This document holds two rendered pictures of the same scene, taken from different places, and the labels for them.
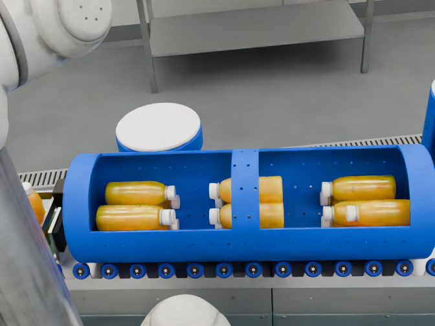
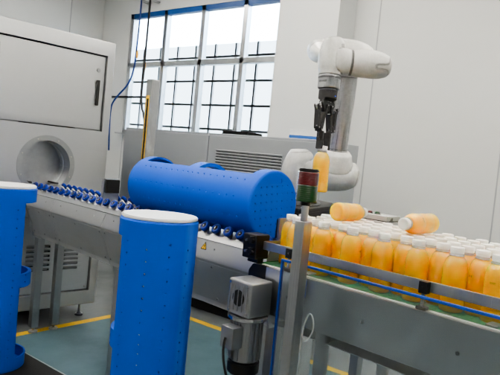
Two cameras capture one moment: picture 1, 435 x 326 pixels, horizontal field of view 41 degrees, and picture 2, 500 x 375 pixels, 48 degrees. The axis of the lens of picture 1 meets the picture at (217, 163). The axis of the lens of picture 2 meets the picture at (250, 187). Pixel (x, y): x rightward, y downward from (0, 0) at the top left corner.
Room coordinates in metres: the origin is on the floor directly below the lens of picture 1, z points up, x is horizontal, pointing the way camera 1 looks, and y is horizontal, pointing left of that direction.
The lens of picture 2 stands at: (2.99, 1.70, 1.27)
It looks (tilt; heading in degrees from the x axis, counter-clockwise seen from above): 3 degrees down; 219
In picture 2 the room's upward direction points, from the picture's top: 6 degrees clockwise
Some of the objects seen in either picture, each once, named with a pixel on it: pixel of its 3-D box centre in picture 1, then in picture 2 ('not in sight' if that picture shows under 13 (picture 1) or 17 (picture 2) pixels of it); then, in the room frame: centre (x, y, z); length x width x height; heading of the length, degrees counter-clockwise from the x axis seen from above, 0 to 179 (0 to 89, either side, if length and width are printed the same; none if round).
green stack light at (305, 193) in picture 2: not in sight; (306, 193); (1.56, 0.78, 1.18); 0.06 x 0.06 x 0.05
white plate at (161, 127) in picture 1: (158, 126); (160, 216); (1.60, 0.18, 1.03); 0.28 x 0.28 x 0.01
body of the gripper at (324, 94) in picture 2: not in sight; (327, 101); (1.07, 0.52, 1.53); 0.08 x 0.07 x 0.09; 173
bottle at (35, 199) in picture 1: (33, 212); (289, 241); (1.28, 0.55, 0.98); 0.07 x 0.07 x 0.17
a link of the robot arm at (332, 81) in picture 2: not in sight; (329, 83); (1.07, 0.52, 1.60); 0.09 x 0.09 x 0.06
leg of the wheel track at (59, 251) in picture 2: not in sight; (56, 283); (0.86, -1.57, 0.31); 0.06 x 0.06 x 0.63; 84
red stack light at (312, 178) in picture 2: not in sight; (308, 178); (1.56, 0.78, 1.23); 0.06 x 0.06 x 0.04
